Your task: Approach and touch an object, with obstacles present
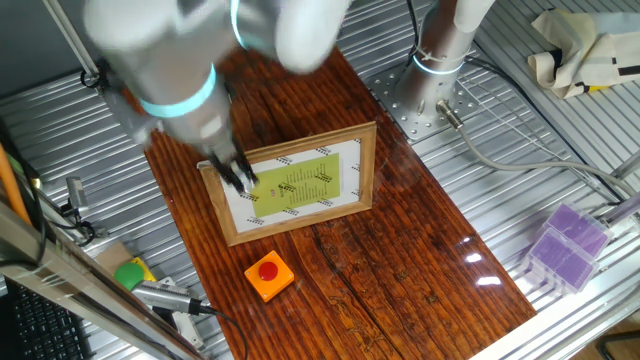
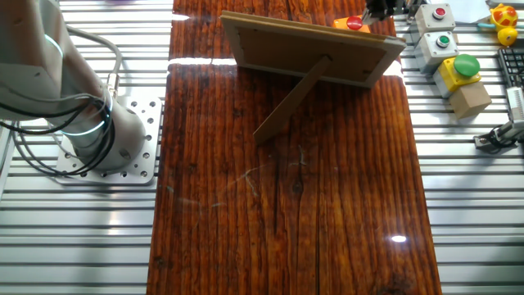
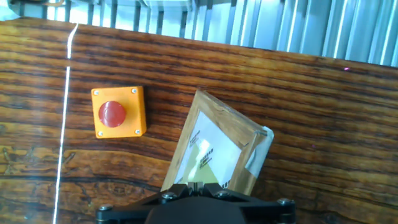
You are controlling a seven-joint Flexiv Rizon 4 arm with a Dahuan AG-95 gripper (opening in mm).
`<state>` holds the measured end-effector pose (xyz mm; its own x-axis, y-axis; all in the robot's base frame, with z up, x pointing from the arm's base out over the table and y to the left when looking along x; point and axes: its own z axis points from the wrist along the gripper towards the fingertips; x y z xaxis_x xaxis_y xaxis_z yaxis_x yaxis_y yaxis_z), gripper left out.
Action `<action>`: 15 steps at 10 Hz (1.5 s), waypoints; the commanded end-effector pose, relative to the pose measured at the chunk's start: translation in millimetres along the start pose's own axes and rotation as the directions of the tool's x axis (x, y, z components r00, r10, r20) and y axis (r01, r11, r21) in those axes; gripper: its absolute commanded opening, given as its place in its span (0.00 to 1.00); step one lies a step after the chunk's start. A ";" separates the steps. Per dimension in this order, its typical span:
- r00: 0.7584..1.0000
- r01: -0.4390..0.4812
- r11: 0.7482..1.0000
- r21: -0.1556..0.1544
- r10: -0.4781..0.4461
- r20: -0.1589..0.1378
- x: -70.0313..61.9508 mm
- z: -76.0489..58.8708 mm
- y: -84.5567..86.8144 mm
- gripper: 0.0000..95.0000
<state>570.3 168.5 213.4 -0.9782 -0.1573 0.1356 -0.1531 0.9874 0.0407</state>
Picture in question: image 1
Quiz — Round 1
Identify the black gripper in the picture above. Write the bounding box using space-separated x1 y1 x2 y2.
201 135 260 195

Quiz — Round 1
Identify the orange box with red button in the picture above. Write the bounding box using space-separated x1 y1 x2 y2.
243 249 296 304

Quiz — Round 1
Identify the brown cardboard piece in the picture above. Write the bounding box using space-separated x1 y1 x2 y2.
93 241 135 275

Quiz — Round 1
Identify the green round button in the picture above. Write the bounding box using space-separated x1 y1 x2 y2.
113 257 158 292

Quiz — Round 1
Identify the dark brown wooden board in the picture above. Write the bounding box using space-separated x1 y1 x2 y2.
119 47 537 360

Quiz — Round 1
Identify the thin aluminium pole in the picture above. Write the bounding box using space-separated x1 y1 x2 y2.
42 0 101 81

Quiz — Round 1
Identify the orange tube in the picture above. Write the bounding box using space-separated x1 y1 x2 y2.
0 142 32 227

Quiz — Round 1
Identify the black keyboard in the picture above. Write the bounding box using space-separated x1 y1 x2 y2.
0 278 97 360

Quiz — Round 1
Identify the clear box with purple inserts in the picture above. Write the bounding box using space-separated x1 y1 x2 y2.
543 201 615 260
522 227 600 296

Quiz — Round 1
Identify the beige cloth bag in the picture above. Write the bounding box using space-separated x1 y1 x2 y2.
527 8 640 100

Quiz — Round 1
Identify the wooden picture frame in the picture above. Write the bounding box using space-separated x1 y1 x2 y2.
198 121 378 247

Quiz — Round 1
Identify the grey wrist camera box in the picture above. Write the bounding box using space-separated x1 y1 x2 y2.
101 74 154 147

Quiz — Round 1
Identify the silver depth camera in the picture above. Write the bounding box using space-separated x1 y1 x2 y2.
130 279 202 316

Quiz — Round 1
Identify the black camera cable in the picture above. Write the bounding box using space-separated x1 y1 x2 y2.
198 303 250 360

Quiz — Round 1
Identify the small grey camera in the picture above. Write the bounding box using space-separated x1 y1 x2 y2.
63 175 90 214

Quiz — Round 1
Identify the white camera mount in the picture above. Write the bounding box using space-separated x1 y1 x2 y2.
158 276 207 351

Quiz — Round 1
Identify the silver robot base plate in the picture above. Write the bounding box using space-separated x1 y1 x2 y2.
366 62 484 144

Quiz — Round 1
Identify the aluminium frame beam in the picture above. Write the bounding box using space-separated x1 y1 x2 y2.
0 199 204 360

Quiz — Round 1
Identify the thick grey cable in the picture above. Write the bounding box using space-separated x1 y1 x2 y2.
434 98 640 197

